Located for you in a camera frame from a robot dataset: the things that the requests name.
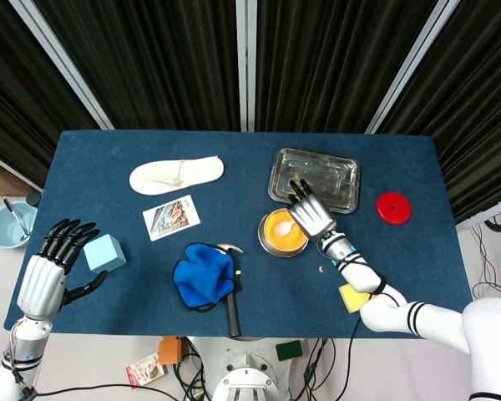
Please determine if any blue table cover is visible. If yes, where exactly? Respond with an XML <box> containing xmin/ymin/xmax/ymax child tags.
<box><xmin>3</xmin><ymin>129</ymin><xmax>481</xmax><ymax>339</ymax></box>

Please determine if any black handled claw hammer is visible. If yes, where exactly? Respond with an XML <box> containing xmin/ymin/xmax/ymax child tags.
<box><xmin>215</xmin><ymin>243</ymin><xmax>245</xmax><ymax>338</ymax></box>

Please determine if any blue fleece cloth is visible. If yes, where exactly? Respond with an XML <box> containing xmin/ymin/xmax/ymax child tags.
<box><xmin>172</xmin><ymin>243</ymin><xmax>240</xmax><ymax>312</ymax></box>

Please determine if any white partition post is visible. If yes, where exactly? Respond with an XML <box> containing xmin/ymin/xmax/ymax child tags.
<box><xmin>365</xmin><ymin>0</ymin><xmax>461</xmax><ymax>135</ymax></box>
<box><xmin>235</xmin><ymin>0</ymin><xmax>258</xmax><ymax>134</ymax></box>
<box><xmin>8</xmin><ymin>0</ymin><xmax>116</xmax><ymax>130</ymax></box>

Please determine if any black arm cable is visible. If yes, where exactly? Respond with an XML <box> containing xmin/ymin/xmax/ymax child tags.
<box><xmin>12</xmin><ymin>367</ymin><xmax>137</xmax><ymax>398</ymax></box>
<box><xmin>331</xmin><ymin>256</ymin><xmax>406</xmax><ymax>401</ymax></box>

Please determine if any round metal saucer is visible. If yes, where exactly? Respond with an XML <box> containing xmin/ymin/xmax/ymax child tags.
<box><xmin>257</xmin><ymin>210</ymin><xmax>313</xmax><ymax>259</ymax></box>

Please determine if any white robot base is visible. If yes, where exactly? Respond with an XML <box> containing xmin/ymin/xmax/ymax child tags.
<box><xmin>187</xmin><ymin>336</ymin><xmax>318</xmax><ymax>401</ymax></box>

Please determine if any white plastic spoon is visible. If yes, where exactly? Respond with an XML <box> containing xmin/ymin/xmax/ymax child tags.
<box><xmin>276</xmin><ymin>220</ymin><xmax>304</xmax><ymax>236</ymax></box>

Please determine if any light blue plastic bowl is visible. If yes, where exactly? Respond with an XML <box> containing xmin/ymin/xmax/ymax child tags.
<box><xmin>0</xmin><ymin>200</ymin><xmax>39</xmax><ymax>251</ymax></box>

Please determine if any red white snack packet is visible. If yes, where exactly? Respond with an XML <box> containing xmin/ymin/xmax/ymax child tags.
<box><xmin>125</xmin><ymin>352</ymin><xmax>169</xmax><ymax>391</ymax></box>

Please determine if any metal tray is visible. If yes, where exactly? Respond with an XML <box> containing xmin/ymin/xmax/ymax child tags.
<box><xmin>267</xmin><ymin>146</ymin><xmax>362</xmax><ymax>215</ymax></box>

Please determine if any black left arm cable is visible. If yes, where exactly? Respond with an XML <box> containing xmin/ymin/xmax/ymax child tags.
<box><xmin>12</xmin><ymin>367</ymin><xmax>137</xmax><ymax>398</ymax></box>

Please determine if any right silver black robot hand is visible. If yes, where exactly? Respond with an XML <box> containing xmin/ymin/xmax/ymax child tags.
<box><xmin>286</xmin><ymin>177</ymin><xmax>337</xmax><ymax>241</ymax></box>

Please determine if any black curtain panel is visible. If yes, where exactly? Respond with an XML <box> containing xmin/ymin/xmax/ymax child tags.
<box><xmin>0</xmin><ymin>0</ymin><xmax>104</xmax><ymax>189</ymax></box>
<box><xmin>377</xmin><ymin>0</ymin><xmax>501</xmax><ymax>226</ymax></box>
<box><xmin>33</xmin><ymin>0</ymin><xmax>241</xmax><ymax>131</ymax></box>
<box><xmin>254</xmin><ymin>0</ymin><xmax>442</xmax><ymax>134</ymax></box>

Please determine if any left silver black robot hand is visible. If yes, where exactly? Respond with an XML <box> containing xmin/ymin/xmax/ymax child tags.
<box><xmin>16</xmin><ymin>218</ymin><xmax>109</xmax><ymax>321</ymax></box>

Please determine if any beige bowl with yellow liquid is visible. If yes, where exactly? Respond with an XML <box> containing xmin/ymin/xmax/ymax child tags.
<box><xmin>261</xmin><ymin>209</ymin><xmax>310</xmax><ymax>253</ymax></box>

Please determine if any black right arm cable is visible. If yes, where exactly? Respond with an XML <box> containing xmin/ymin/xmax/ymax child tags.
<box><xmin>331</xmin><ymin>256</ymin><xmax>406</xmax><ymax>401</ymax></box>

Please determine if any red round disc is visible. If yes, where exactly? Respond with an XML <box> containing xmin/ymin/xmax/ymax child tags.
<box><xmin>375</xmin><ymin>191</ymin><xmax>413</xmax><ymax>226</ymax></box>

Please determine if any white slipper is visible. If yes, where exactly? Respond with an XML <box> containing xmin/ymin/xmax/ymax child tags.
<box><xmin>129</xmin><ymin>155</ymin><xmax>226</xmax><ymax>196</ymax></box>

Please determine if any orange box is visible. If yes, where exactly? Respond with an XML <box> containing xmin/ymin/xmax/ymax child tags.
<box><xmin>157</xmin><ymin>336</ymin><xmax>185</xmax><ymax>365</ymax></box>

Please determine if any light blue foam cube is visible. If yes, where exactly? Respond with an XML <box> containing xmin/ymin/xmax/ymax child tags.
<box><xmin>83</xmin><ymin>233</ymin><xmax>128</xmax><ymax>275</ymax></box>

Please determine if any yellow sponge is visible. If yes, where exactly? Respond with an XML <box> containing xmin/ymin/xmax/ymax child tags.
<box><xmin>337</xmin><ymin>282</ymin><xmax>373</xmax><ymax>315</ymax></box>

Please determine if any dark green box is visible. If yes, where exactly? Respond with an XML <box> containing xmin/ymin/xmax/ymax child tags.
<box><xmin>275</xmin><ymin>339</ymin><xmax>305</xmax><ymax>363</ymax></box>

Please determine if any photo postcard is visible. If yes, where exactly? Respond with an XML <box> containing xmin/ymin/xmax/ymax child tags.
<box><xmin>142</xmin><ymin>195</ymin><xmax>201</xmax><ymax>242</ymax></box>

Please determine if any metal ladle black handle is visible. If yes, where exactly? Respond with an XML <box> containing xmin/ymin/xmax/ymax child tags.
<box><xmin>2</xmin><ymin>195</ymin><xmax>30</xmax><ymax>242</ymax></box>

